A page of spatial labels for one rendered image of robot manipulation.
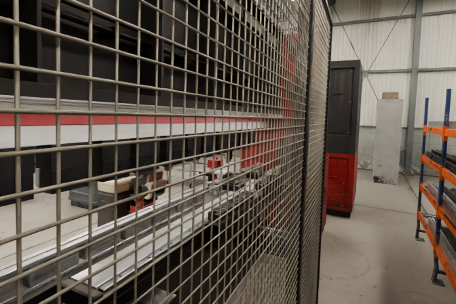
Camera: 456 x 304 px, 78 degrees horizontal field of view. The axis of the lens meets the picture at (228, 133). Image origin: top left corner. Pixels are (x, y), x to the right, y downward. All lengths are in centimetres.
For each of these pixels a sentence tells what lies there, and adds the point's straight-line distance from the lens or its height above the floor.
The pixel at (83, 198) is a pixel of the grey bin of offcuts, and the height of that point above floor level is 17.
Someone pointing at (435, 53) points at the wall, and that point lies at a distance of 948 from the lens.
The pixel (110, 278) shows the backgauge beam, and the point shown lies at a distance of 95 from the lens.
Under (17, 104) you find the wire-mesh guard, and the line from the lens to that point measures 21.
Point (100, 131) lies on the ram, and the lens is 119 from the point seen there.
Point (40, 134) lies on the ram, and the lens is 106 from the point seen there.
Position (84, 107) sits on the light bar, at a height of 146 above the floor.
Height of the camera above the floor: 145
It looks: 3 degrees down
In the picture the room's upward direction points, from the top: 2 degrees clockwise
